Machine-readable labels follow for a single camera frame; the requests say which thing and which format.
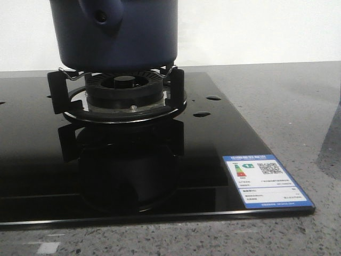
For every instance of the black pot support grate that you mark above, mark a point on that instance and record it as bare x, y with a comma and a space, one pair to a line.
69, 97

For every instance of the dark blue cooking pot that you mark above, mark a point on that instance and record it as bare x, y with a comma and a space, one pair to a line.
105, 36

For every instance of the blue energy rating label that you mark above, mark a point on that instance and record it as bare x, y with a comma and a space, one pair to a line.
263, 182

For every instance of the black glass gas stove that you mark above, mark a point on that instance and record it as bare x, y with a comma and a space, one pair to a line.
58, 173

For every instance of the black gas burner head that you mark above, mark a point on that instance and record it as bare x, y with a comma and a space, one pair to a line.
121, 90

